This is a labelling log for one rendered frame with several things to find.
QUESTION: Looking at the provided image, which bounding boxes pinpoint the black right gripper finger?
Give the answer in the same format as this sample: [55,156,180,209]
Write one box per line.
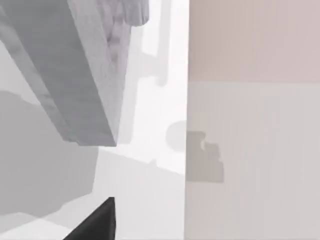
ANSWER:
[62,196,117,240]

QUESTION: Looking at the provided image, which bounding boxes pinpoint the grey cabinet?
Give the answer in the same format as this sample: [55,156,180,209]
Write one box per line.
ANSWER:
[0,0,150,148]

